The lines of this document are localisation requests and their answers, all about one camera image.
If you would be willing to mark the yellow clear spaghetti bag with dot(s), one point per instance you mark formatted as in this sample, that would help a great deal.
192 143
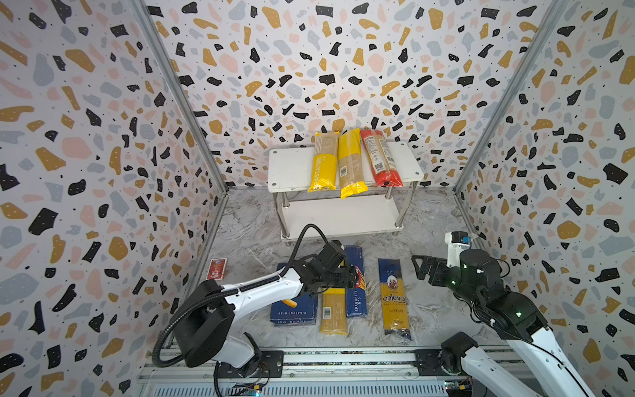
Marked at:
351 175

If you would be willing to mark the red playing card box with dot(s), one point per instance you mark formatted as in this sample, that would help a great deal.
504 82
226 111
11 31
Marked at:
216 269

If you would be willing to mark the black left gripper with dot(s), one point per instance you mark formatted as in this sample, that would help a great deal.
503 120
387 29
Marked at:
348 277

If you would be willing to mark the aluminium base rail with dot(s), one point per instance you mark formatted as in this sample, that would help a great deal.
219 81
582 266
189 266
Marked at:
340 371

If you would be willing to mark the blue Ankara spaghetti bag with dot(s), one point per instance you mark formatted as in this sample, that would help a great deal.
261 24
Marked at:
393 300

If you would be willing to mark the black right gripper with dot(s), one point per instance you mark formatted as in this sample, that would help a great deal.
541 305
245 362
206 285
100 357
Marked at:
440 265

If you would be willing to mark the blue Barilla rigatoni box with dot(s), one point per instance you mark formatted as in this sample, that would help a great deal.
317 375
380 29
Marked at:
304 313

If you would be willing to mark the white two-tier shelf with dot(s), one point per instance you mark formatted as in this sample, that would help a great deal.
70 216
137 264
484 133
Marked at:
375 211

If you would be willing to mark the yellow Pastatime spaghetti bag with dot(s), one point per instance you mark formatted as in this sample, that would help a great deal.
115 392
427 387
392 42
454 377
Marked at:
324 171

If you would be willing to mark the red spaghetti bag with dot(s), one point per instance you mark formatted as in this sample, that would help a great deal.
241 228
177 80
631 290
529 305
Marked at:
382 163

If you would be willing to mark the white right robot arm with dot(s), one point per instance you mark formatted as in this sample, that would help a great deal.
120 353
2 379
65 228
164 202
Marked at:
518 322

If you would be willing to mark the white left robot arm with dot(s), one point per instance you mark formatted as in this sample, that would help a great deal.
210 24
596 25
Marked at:
201 329

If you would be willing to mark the blue Barilla spaghetti box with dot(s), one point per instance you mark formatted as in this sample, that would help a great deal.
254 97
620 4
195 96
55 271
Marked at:
356 304

